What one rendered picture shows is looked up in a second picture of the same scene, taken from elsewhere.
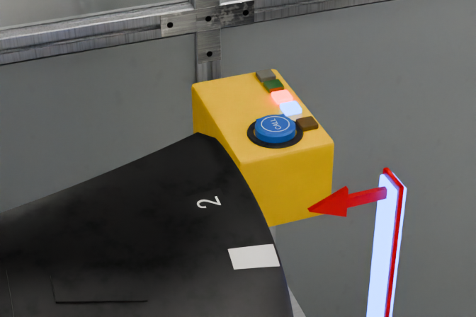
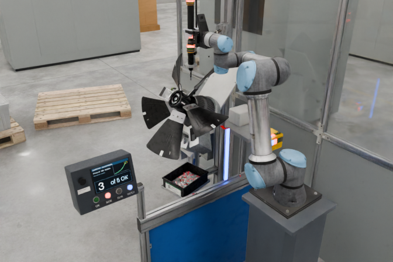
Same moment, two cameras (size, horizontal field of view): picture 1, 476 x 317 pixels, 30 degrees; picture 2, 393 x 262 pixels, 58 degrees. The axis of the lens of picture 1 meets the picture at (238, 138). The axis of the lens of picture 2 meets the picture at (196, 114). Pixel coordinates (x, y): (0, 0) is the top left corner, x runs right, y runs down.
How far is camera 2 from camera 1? 1.75 m
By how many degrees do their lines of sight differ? 64
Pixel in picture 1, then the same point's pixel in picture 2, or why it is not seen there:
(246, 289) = (208, 127)
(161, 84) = (309, 142)
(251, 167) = not seen: hidden behind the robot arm
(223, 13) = (323, 135)
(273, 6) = (335, 141)
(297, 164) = not seen: hidden behind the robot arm
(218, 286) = (207, 124)
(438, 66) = (375, 186)
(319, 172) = not seen: hidden behind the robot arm
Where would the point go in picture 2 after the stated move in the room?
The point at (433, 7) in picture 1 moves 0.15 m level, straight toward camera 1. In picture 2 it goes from (375, 168) to (349, 168)
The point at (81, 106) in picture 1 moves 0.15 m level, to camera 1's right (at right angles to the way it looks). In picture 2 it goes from (294, 137) to (306, 147)
